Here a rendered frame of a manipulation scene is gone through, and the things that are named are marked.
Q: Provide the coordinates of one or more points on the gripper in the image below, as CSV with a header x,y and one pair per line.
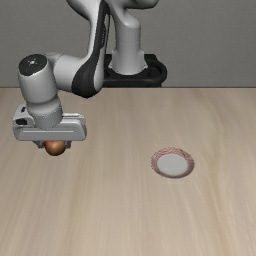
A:
x,y
66,130

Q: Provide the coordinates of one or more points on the white plate with red rim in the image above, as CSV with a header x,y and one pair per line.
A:
x,y
172,163

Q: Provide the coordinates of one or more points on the red apple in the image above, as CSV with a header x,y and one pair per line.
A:
x,y
55,148

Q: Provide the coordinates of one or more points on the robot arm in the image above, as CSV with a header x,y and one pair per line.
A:
x,y
95,46

